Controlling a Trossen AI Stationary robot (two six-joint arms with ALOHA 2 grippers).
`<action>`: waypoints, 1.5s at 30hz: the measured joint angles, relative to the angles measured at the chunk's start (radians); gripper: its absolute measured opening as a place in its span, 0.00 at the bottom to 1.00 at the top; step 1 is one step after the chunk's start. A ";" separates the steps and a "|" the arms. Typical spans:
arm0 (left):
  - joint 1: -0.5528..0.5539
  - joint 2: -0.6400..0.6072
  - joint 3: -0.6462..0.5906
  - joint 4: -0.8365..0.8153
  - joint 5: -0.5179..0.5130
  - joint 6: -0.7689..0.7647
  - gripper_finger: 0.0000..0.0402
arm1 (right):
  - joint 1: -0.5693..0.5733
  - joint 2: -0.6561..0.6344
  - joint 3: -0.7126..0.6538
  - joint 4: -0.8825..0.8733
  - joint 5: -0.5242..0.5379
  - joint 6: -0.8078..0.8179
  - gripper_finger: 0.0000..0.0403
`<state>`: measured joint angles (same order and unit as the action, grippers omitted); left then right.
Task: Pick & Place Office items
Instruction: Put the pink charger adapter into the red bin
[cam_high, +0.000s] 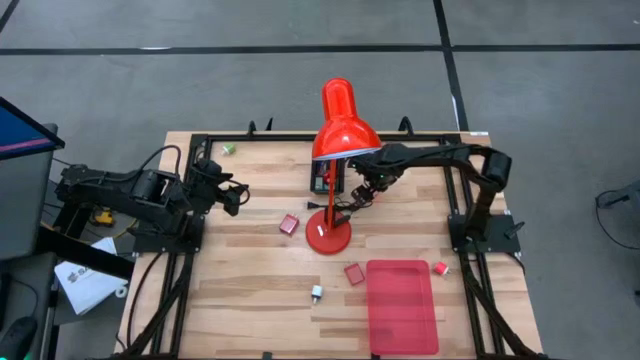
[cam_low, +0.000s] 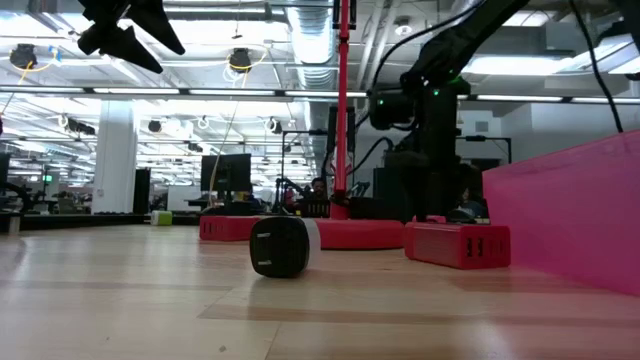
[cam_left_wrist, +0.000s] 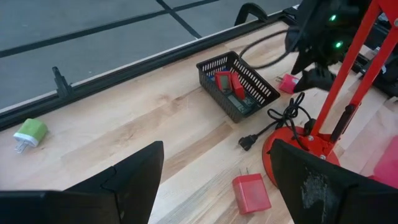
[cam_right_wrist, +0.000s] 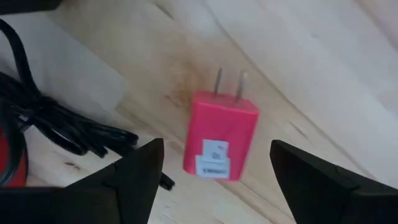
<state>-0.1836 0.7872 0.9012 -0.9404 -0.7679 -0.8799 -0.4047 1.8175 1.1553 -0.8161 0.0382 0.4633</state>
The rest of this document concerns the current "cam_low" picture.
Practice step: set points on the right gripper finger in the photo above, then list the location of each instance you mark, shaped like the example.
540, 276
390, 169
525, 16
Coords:
432, 192

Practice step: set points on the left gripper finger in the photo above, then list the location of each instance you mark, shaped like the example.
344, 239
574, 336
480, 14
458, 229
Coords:
120, 45
152, 20

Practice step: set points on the red multiport charger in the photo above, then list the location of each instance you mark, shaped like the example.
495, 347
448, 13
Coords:
450, 247
225, 228

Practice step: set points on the pink translucent tray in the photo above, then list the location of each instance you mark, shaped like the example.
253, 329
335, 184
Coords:
575, 215

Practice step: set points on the black white plug charger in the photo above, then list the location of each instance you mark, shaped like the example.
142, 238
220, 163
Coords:
280, 247

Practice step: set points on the green white cube charger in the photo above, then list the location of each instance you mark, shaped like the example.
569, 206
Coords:
161, 218

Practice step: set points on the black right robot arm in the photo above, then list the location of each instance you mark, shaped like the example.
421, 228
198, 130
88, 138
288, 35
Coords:
465, 40

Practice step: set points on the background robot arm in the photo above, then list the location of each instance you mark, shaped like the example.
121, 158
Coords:
287, 192

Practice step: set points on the black square box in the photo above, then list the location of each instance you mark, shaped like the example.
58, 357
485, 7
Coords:
372, 209

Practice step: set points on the red desk lamp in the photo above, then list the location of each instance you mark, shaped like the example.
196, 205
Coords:
360, 235

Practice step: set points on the black ceiling device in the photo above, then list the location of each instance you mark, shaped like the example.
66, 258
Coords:
240, 60
23, 56

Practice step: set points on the long light strip fixture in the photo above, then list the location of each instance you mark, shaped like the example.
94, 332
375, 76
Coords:
225, 92

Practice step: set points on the person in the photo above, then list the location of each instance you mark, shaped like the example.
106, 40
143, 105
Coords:
318, 187

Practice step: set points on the white building column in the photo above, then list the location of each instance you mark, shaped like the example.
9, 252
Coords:
114, 160

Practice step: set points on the black slotted crate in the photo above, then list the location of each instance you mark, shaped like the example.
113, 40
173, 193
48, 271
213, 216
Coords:
315, 209

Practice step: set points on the black tall speaker box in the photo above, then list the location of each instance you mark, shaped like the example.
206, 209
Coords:
141, 192

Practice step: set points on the green lit sign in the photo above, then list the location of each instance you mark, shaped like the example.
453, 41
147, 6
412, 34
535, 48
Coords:
47, 177

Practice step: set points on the black background monitor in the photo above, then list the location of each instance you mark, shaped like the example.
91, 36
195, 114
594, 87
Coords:
226, 172

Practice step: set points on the black background frame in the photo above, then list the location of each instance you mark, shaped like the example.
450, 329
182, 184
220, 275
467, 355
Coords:
485, 138
300, 132

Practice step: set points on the silver ribbed ventilation duct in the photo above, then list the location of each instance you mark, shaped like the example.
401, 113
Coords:
312, 45

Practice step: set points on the black aluminium table frame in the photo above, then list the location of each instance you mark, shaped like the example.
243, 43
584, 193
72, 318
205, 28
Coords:
75, 221

